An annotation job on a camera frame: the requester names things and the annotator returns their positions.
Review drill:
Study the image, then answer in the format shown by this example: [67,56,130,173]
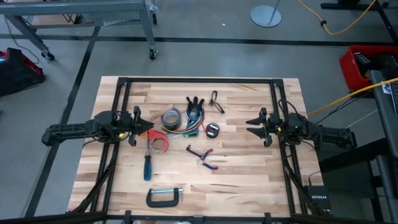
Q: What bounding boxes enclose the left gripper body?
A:
[122,105,141,147]

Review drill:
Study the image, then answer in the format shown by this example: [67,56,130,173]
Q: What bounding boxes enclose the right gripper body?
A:
[260,106,284,149]

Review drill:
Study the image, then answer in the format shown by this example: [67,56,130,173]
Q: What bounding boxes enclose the black plastic cord spool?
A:
[205,121,221,139]

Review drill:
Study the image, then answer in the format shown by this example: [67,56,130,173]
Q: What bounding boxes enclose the red tape dispenser with roll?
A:
[146,128,170,154]

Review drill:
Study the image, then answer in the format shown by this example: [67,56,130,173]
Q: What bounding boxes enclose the wooden block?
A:
[149,104,175,121]

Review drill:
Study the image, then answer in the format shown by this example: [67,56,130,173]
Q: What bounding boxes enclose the black C-clamp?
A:
[145,187,185,208]

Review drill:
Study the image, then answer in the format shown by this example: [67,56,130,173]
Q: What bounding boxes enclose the red plastic bin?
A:
[339,45,398,91]

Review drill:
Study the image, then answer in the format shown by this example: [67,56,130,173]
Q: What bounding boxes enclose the grey round stand base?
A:
[249,0,282,29]

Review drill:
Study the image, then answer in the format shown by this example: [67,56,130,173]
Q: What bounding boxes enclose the grey desk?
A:
[318,70,398,224]

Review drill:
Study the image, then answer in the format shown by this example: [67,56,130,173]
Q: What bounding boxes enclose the black labelled box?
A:
[353,52,372,66]

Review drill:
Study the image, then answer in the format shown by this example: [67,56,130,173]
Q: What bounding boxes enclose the black and red crate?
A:
[0,47,46,98]

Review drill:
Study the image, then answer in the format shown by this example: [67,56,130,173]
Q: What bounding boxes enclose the black stand legs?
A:
[320,0,398,43]

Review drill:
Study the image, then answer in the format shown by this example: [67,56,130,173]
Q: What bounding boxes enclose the grey duct tape roll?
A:
[160,108,183,131]

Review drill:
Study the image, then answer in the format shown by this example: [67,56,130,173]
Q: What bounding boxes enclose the blue handled screwdriver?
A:
[142,132,152,182]

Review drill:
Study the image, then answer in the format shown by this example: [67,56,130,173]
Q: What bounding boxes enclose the small black looped cord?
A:
[208,90,226,114]

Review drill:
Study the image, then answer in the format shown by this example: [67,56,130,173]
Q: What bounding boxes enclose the multicolour ribbon cable bundle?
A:
[161,96,206,139]

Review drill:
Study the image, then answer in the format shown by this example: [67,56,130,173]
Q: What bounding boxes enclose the red and blue handled pliers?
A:
[195,148,220,171]

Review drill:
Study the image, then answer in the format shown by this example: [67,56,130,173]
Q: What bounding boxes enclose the black cable bundle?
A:
[281,155,322,215]
[70,146,118,215]

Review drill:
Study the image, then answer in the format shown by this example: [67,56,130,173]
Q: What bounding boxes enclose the black floor cable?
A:
[313,92,371,126]

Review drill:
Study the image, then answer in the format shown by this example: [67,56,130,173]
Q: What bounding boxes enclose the black Netgear network switch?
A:
[304,185,332,213]

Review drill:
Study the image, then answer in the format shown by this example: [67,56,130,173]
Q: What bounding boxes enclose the yellow extension cable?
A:
[298,0,379,36]
[307,77,398,117]

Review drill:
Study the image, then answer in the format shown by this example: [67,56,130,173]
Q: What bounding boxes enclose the white floor cable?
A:
[345,108,379,130]

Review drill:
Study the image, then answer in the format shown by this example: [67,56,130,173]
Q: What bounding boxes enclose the wooden handle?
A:
[0,0,160,62]

